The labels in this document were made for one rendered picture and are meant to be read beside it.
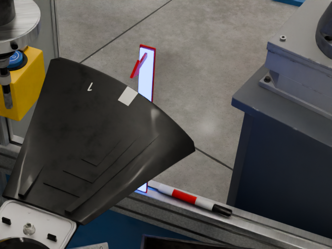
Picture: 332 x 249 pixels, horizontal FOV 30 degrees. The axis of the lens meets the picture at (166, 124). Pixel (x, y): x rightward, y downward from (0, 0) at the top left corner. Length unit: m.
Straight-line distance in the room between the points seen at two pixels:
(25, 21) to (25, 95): 0.61
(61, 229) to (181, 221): 0.49
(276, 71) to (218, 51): 1.75
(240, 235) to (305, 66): 0.32
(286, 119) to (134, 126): 0.38
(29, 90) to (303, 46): 0.48
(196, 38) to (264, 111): 1.85
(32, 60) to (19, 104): 0.08
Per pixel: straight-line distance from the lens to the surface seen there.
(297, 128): 1.10
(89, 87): 0.83
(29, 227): 0.70
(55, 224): 0.70
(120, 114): 0.81
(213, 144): 2.44
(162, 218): 1.17
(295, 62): 1.11
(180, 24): 3.02
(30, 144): 0.77
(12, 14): 0.49
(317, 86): 1.11
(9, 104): 0.56
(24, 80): 1.07
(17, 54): 1.08
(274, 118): 1.11
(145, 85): 0.96
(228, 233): 1.14
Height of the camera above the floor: 1.75
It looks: 45 degrees down
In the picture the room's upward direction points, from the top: 5 degrees clockwise
